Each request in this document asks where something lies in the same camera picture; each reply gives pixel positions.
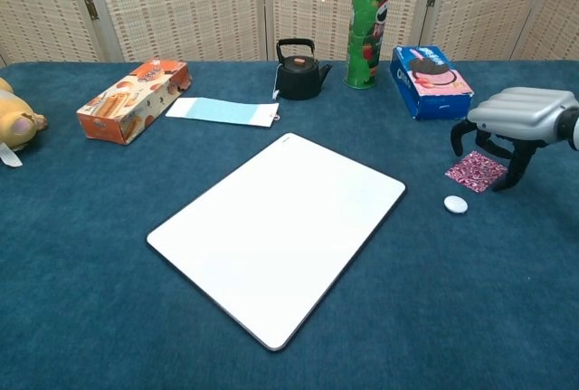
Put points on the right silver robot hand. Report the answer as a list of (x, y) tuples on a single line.
[(520, 114)]

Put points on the pink patterned card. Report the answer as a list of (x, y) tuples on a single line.
[(475, 171)]

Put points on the small white oval object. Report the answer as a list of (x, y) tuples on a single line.
[(455, 204)]

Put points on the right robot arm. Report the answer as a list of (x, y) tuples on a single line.
[(571, 125)]

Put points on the white rectangular board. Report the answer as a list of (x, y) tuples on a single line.
[(276, 236)]

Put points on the blue Oreo cookie box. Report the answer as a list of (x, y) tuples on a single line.
[(429, 84)]

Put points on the green Pringles can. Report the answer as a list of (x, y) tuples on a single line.
[(367, 37)]

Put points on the black cast iron teapot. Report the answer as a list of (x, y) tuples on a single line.
[(299, 78)]

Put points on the light blue paper strip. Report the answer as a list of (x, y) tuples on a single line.
[(221, 111)]

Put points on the woven folding screen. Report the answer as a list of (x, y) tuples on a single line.
[(181, 5)]

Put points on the orange biscuit box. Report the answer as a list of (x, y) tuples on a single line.
[(131, 102)]

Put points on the dark blue table cloth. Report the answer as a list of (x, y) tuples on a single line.
[(90, 250)]

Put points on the yellow plush toy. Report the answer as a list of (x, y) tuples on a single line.
[(16, 120)]

